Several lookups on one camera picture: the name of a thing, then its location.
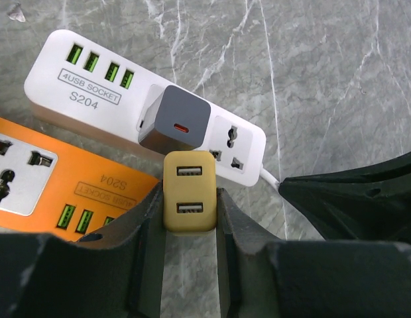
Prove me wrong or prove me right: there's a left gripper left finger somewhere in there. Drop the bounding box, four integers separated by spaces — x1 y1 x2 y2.
0 184 166 317

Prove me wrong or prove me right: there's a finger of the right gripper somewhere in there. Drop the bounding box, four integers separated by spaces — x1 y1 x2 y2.
278 152 411 244

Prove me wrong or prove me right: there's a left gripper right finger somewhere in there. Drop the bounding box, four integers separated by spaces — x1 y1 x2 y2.
216 188 411 317

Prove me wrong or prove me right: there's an orange power strip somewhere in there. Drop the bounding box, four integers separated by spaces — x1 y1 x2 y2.
0 117 158 241

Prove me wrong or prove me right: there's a yellow plug adapter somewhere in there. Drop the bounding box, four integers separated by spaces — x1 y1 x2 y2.
163 150 217 235

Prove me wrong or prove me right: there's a grey plug adapter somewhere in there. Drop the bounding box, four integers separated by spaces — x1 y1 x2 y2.
139 85 211 155

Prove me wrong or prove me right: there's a white power strip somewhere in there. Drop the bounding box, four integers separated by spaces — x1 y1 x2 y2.
24 29 266 187

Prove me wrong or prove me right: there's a white cord of white strip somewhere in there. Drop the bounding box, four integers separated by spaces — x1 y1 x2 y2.
260 167 280 191

